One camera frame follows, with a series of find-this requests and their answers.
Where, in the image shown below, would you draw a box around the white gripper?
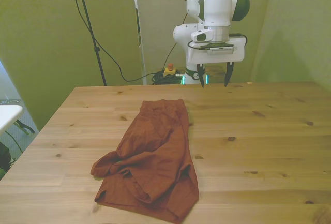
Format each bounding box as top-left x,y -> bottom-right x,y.
187,35 -> 246,89

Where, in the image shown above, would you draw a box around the rust red shorts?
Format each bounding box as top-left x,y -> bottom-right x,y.
90,99 -> 200,224

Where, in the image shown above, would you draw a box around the yellow emergency stop button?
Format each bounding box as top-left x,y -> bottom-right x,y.
163,63 -> 177,78

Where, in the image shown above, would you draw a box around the white vertical pole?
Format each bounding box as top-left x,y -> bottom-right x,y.
131,0 -> 147,85

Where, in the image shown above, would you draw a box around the black tripod stand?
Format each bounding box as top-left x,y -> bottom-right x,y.
73,0 -> 108,86

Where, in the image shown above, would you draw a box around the black side table leg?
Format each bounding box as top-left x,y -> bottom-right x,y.
14,120 -> 36,135

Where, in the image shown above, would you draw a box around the white side table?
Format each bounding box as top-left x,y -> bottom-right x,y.
0,104 -> 24,136

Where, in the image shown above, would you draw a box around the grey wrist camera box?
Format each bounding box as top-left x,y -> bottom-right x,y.
206,43 -> 237,54

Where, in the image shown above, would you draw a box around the black cable coil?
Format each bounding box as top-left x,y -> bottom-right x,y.
151,70 -> 186,85

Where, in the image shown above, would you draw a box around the black tripod cable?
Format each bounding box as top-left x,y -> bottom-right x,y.
66,0 -> 158,83

